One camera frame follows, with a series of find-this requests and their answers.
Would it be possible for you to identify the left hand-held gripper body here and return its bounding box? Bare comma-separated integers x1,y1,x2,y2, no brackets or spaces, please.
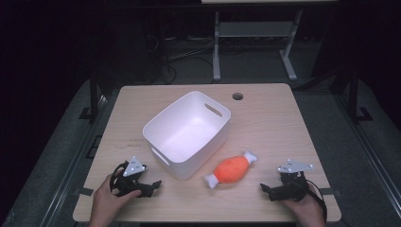
109,155,153,198

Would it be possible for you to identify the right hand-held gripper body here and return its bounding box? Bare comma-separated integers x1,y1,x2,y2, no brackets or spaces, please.
273,159,315,202

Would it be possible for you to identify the white plastic basket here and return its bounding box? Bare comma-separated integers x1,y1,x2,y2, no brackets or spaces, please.
142,90,232,181

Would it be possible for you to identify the orange plush bone toy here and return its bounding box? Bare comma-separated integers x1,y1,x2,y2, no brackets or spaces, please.
203,150,258,190

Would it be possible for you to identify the person's right hand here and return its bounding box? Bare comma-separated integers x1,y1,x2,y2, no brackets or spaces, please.
279,183,326,227

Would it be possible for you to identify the black metal post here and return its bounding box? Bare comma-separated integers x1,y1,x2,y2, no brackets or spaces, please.
89,67,100,121

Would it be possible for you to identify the person's left hand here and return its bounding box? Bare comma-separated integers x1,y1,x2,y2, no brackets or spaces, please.
90,174,143,223

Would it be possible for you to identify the grey metal stand frame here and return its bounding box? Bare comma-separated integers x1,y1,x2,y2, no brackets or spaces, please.
211,9,305,82

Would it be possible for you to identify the bundle of floor cables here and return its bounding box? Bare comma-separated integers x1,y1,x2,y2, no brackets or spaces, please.
145,33,218,85

